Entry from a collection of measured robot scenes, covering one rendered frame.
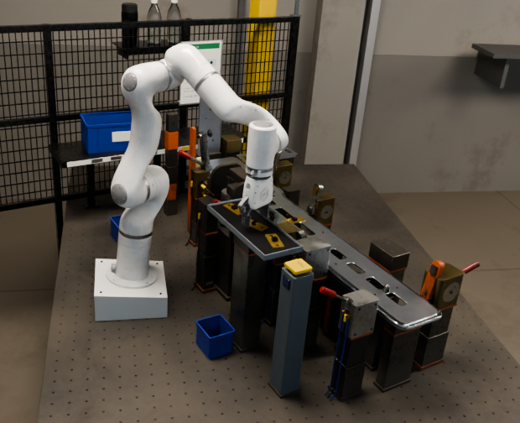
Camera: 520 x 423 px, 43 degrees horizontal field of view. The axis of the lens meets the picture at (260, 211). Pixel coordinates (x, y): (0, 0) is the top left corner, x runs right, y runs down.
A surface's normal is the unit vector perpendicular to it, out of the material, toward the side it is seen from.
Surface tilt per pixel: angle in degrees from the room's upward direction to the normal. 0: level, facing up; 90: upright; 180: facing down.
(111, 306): 90
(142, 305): 90
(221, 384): 0
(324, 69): 90
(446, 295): 90
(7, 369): 0
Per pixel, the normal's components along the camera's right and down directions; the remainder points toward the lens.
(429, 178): 0.20, 0.45
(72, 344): 0.07, -0.89
